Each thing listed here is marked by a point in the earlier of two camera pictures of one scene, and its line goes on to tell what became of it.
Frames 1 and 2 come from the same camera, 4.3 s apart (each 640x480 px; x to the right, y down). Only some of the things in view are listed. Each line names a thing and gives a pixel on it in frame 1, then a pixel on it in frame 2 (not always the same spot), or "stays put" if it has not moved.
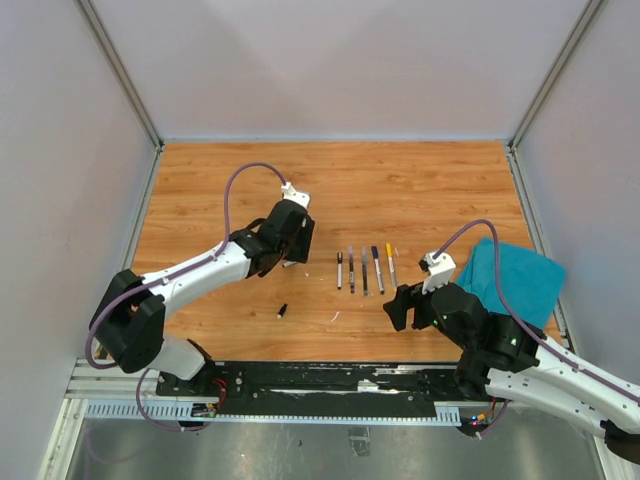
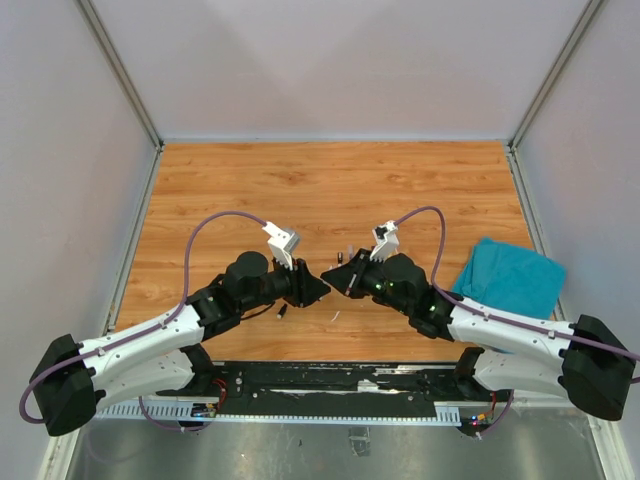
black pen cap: [282, 310] stays put
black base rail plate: [321, 388] stays put
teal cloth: [531, 282] stays put
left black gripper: [300, 253] -> [311, 289]
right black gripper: [397, 308] -> [343, 277]
